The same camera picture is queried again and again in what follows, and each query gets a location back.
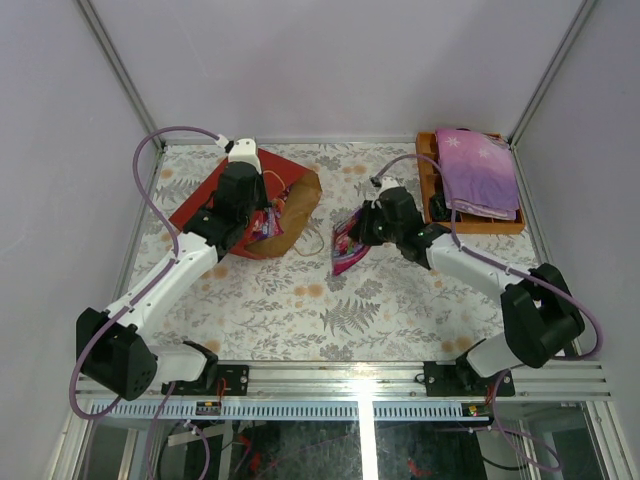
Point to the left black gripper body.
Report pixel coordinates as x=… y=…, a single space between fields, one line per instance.
x=255 y=201

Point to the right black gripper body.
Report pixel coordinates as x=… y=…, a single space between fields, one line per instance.
x=375 y=229

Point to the purple candy bag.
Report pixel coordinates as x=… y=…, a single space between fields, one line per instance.
x=268 y=221
x=345 y=251

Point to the red paper bag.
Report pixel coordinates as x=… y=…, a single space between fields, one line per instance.
x=282 y=177

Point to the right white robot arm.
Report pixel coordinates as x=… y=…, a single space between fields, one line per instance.
x=539 y=317

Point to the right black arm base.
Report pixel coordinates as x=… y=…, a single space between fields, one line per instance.
x=440 y=380

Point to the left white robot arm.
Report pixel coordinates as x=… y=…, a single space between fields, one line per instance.
x=113 y=346

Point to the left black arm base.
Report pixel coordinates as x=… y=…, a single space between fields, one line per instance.
x=220 y=380

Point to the black item in tray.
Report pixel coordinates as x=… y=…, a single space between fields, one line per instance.
x=439 y=209

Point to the wooden compartment tray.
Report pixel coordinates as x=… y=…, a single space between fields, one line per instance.
x=466 y=223

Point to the floral table mat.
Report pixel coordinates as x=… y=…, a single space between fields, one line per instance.
x=294 y=308

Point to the purple star cloth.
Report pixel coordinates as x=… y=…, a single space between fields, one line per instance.
x=478 y=173

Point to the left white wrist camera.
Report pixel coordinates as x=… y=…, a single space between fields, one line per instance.
x=241 y=150

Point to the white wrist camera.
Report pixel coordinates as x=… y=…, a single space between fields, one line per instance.
x=241 y=150
x=383 y=183

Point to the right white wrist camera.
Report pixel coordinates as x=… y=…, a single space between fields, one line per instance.
x=383 y=183

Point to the aluminium front rail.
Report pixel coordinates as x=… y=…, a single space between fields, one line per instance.
x=289 y=380

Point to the blue slotted cable duct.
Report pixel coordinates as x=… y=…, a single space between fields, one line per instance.
x=313 y=410

